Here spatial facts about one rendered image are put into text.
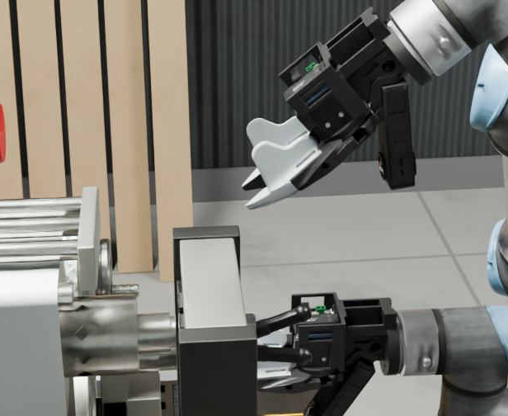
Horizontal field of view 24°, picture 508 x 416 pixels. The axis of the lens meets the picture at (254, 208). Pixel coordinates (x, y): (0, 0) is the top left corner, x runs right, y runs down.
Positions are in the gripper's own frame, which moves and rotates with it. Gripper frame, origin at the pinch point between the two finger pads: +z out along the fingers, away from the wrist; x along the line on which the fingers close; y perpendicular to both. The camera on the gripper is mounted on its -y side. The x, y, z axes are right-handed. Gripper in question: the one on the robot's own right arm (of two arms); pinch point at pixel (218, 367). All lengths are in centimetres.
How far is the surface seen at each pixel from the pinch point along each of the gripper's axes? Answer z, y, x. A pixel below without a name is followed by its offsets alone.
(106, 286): 11.3, 16.8, 9.7
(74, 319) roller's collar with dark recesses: 12.7, 27.2, 32.8
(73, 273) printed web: 14.3, 19.4, 11.4
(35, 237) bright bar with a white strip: 15, 35, 35
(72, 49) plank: 30, -40, -230
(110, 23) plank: 18, -33, -234
